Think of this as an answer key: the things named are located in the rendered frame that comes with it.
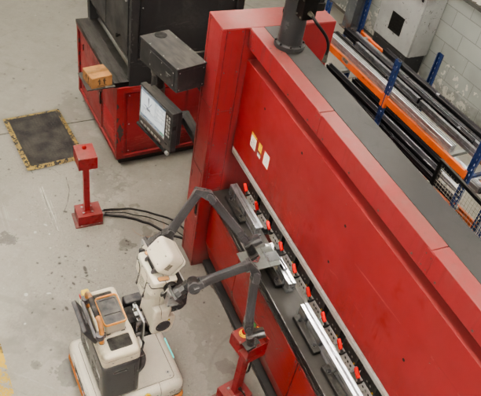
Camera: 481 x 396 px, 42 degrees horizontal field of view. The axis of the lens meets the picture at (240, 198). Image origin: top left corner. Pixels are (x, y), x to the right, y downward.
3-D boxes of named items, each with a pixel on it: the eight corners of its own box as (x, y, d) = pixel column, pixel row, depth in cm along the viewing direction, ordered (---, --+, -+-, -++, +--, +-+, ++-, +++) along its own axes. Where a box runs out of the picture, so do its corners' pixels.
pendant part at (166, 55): (135, 130, 505) (138, 34, 448) (161, 121, 518) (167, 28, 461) (169, 166, 479) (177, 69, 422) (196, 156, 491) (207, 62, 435)
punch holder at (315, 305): (307, 302, 401) (313, 285, 390) (318, 298, 404) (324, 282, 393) (318, 320, 392) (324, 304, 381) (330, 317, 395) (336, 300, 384)
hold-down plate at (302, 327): (291, 318, 417) (292, 316, 415) (299, 317, 420) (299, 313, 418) (313, 355, 398) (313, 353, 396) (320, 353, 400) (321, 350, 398)
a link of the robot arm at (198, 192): (196, 180, 402) (198, 185, 393) (214, 191, 407) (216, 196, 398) (158, 235, 410) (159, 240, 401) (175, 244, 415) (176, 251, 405)
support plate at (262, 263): (236, 254, 437) (236, 253, 436) (269, 246, 447) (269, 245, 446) (246, 273, 426) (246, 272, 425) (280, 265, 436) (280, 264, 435)
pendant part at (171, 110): (138, 121, 491) (140, 82, 466) (151, 117, 497) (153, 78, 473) (169, 154, 467) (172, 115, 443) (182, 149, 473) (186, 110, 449)
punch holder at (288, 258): (280, 256, 427) (285, 240, 416) (291, 254, 430) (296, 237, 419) (290, 273, 417) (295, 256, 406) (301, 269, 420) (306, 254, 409)
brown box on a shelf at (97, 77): (77, 73, 573) (77, 61, 564) (104, 70, 584) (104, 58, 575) (87, 91, 555) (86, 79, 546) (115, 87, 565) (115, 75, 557)
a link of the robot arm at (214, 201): (202, 192, 406) (204, 198, 396) (209, 187, 406) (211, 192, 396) (240, 240, 422) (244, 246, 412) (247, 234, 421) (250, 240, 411)
